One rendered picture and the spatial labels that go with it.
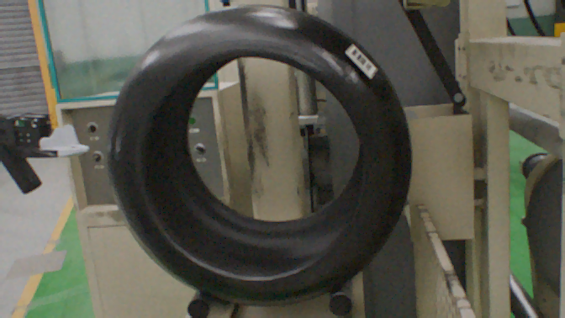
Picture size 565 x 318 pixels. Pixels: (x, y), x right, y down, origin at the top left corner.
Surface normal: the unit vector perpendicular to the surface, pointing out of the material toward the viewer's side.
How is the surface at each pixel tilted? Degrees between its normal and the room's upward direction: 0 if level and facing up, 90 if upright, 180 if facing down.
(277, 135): 90
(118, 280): 90
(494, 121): 90
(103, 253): 90
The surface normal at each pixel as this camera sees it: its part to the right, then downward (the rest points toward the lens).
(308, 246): -0.35, -0.63
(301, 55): -0.04, 0.06
